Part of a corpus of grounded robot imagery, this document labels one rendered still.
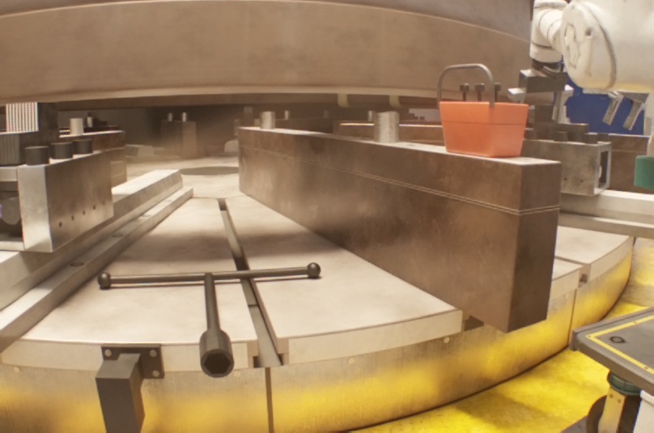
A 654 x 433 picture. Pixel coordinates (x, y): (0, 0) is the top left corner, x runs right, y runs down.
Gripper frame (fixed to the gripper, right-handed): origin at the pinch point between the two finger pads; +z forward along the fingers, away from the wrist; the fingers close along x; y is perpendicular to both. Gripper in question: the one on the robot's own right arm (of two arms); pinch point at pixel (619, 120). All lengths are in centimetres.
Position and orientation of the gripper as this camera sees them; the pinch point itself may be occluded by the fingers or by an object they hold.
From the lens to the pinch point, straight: 171.1
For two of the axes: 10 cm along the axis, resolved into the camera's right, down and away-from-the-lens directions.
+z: -2.7, 8.5, 4.5
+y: 3.5, 5.2, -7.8
